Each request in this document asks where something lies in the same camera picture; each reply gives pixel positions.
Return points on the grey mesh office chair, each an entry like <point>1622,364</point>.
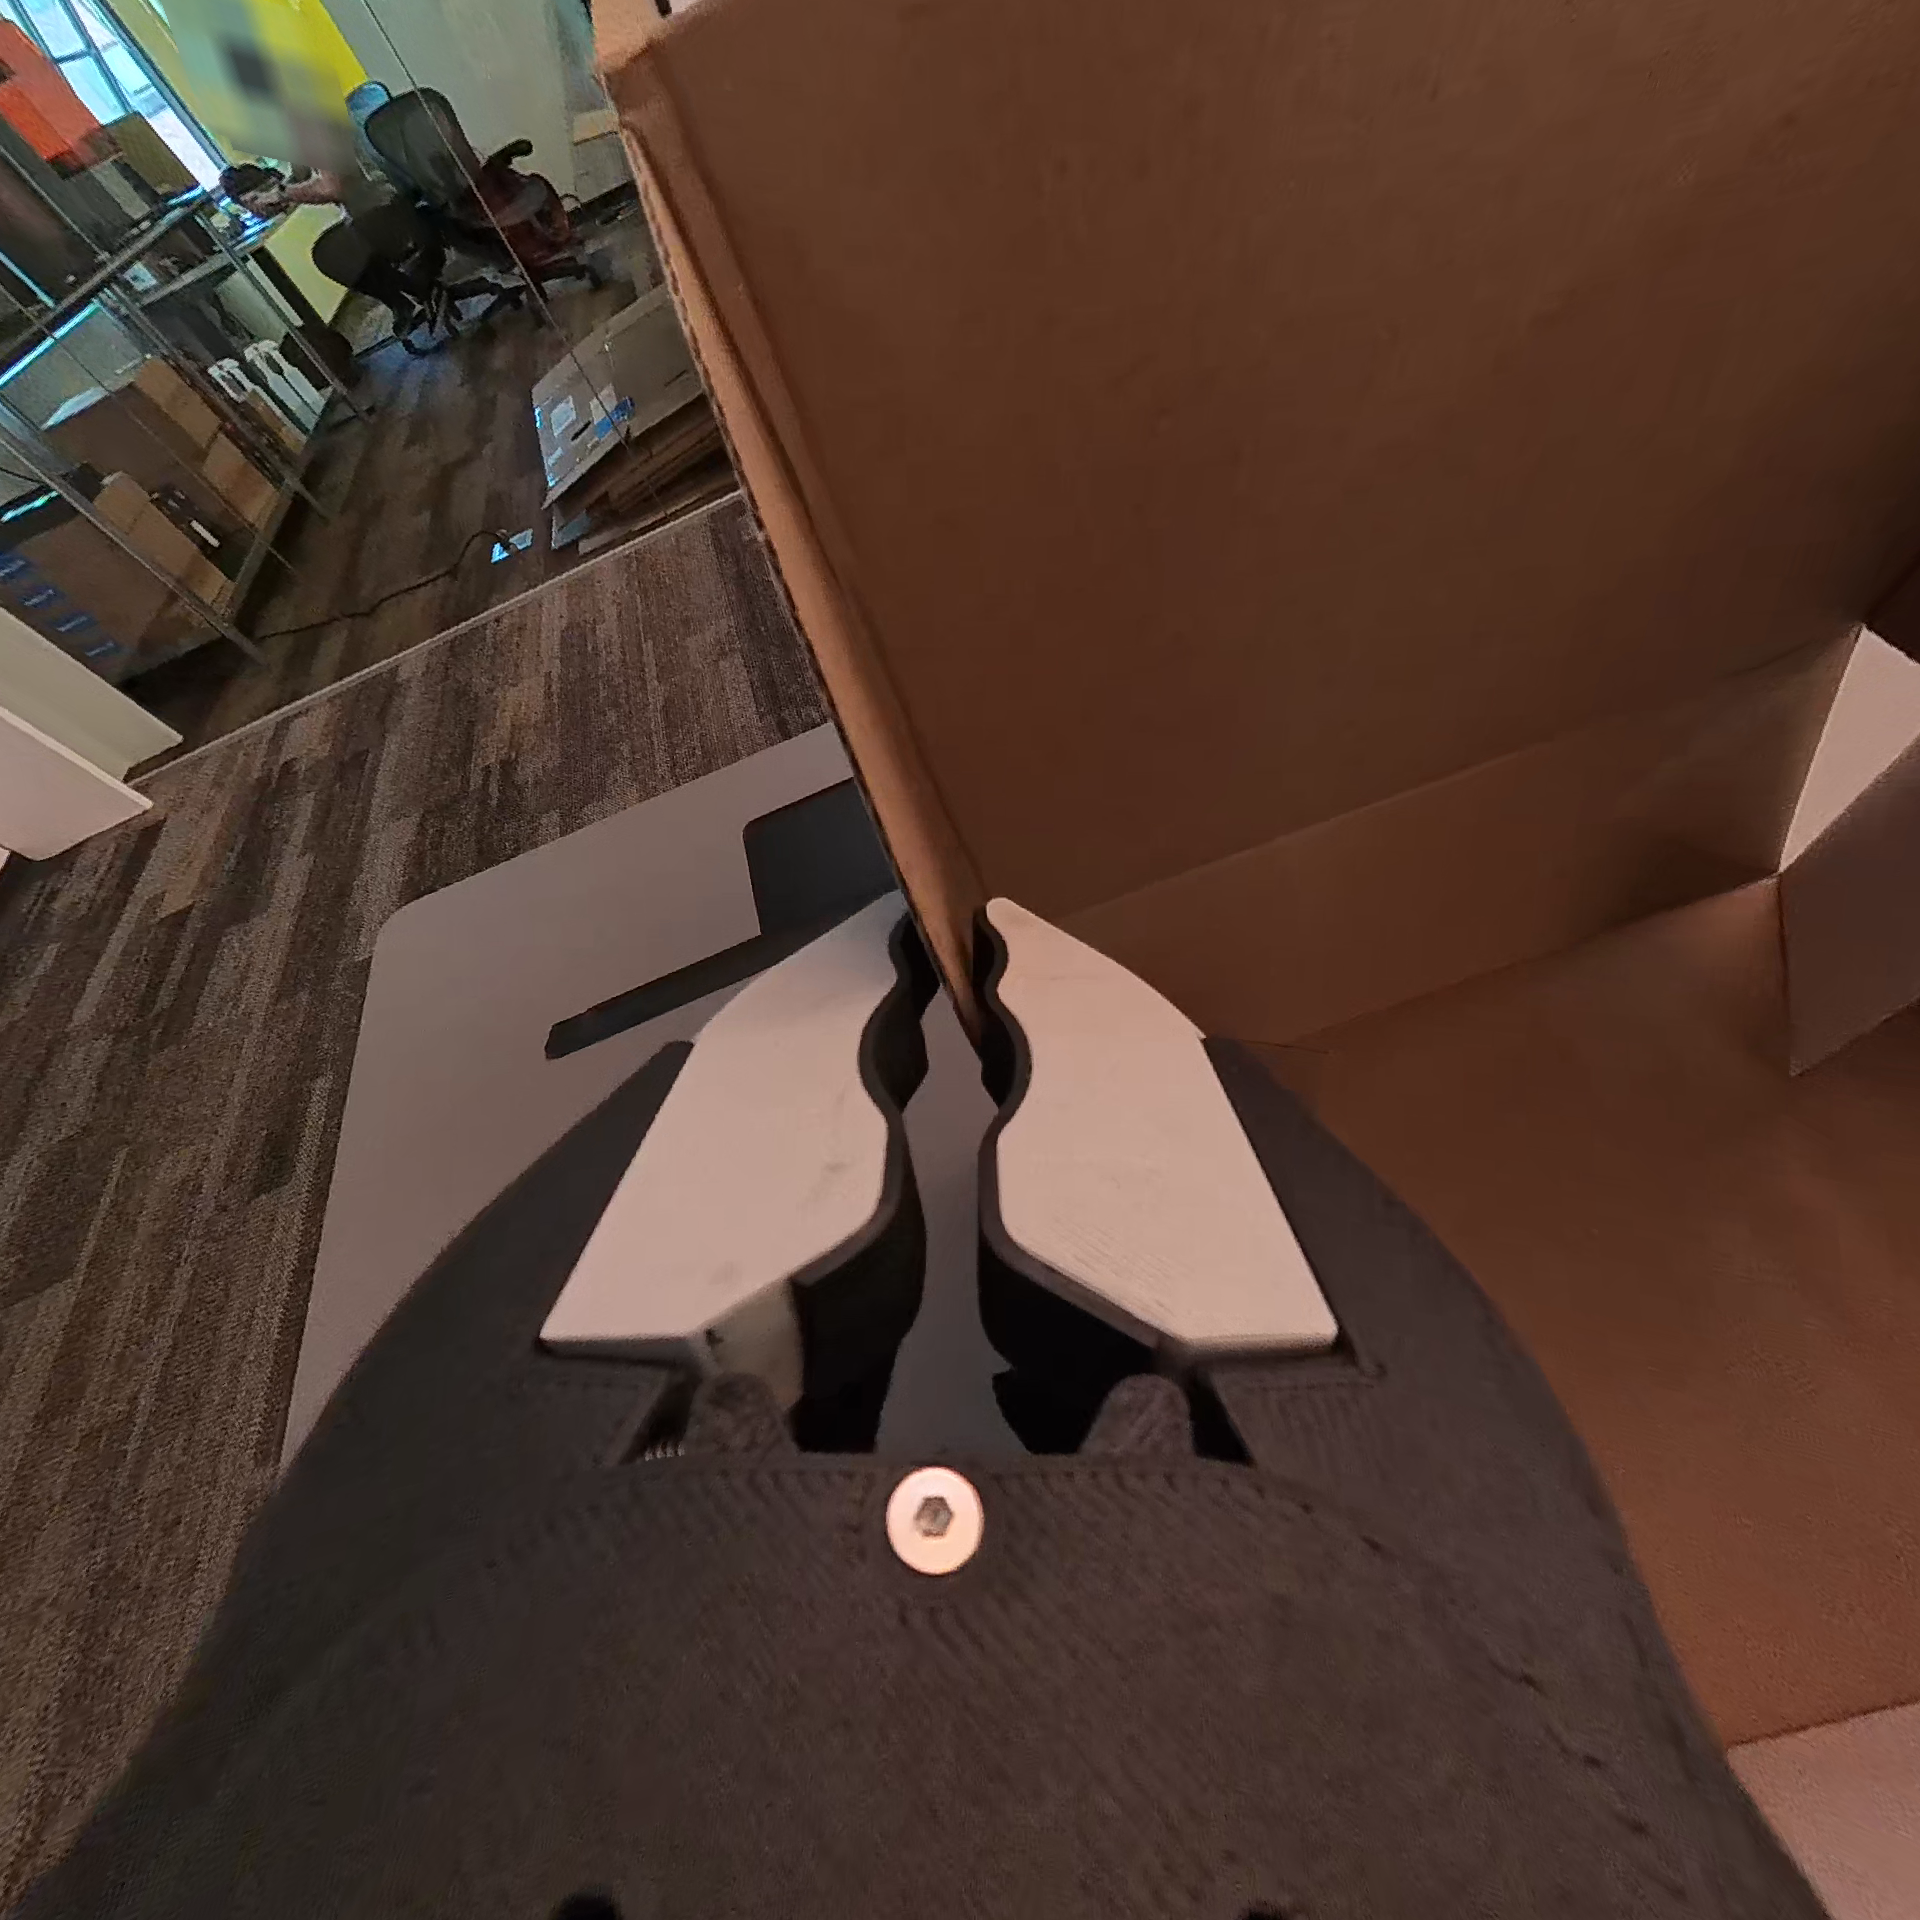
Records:
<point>414,136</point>

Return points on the pile of flattened cardboard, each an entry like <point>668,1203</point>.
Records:
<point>631,421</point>

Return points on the metal shelf rack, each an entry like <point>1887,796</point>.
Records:
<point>182,236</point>

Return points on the orange machine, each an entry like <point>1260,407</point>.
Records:
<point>53,98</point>

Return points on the group of brown storage boxes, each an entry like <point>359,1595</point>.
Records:
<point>151,480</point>

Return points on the white plastic containers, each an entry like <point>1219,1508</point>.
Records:
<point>269,392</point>

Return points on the white cabinet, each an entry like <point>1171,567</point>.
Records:
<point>68,750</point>

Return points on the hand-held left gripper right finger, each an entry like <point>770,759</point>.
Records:
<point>1142,1171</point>

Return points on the dark red office chair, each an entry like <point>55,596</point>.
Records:
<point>518,204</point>

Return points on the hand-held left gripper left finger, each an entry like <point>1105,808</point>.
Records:
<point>735,1171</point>

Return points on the white cardboard mailer box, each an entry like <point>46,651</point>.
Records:
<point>1350,451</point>

